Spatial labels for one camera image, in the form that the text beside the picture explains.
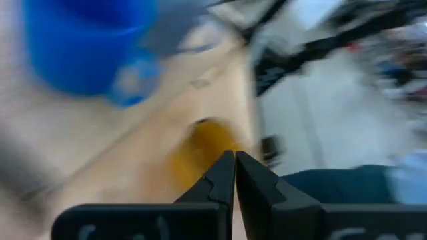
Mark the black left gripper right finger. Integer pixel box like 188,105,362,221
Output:
235,150,427,240

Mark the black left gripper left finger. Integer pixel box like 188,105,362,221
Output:
51,149,236,240

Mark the yellow speckled ceramic mug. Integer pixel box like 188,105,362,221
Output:
168,117,244,191

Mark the grey ceramic mug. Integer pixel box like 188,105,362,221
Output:
141,0,218,57

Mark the blue ceramic mug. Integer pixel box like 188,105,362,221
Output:
21,0,164,107

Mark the black table-level camera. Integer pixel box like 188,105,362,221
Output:
260,135,285,166

